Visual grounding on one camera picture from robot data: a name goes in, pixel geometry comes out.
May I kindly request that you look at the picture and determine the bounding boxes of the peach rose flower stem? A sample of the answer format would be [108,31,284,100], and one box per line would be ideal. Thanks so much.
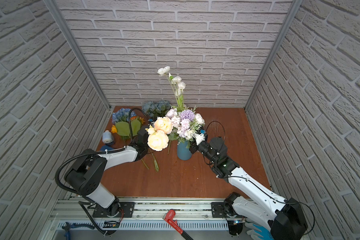
[145,117,173,152]

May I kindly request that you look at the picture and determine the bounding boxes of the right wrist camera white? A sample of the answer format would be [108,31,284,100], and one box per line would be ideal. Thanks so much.
[193,130,206,146]

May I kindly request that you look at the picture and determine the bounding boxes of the pink white hydrangea bouquet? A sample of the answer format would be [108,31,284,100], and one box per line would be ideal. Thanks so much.
[165,108,205,143]

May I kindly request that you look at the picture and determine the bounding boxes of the dusty blue hydrangea flower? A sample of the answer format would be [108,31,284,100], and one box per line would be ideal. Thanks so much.
[142,100,172,122]

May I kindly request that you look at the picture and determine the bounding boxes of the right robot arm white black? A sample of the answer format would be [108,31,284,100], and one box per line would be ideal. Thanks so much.
[190,127,313,240]

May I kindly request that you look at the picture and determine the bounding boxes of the aluminium mounting rail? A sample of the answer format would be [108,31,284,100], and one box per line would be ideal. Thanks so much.
[46,196,298,232]

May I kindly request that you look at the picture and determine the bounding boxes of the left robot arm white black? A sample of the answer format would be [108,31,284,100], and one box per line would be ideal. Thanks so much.
[55,127,149,236]

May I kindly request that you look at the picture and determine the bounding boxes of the blue handled pliers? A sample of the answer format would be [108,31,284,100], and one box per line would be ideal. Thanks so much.
[62,222,95,240]

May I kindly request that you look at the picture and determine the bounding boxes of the white poppy flower stem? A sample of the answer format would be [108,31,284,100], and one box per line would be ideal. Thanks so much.
[158,66,186,112]

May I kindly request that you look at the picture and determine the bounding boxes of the red pipe wrench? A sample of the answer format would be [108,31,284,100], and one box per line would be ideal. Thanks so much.
[163,209,194,240]

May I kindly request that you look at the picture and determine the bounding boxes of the blue ceramic vase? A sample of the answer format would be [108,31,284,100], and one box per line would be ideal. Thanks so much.
[177,141,192,161]

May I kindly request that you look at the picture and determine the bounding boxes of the blue work glove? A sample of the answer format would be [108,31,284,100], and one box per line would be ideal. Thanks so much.
[255,224,274,240]

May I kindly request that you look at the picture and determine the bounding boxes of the white tape roll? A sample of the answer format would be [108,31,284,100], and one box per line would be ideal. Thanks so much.
[102,130,114,145]

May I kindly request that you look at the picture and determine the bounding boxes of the orange small flower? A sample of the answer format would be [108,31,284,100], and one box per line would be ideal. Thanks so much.
[111,125,118,134]

